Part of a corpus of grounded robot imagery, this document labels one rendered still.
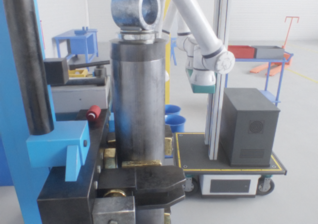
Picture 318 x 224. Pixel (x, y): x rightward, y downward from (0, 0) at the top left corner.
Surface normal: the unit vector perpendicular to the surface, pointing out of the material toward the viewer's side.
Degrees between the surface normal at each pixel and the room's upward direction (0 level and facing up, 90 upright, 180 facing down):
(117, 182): 0
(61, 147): 90
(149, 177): 0
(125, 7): 87
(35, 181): 90
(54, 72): 90
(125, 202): 0
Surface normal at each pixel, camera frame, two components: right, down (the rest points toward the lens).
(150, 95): 0.44, 0.33
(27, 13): 0.81, 0.22
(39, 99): 0.63, 0.29
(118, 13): -0.51, 0.45
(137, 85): 0.07, 0.36
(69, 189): 0.00, -0.93
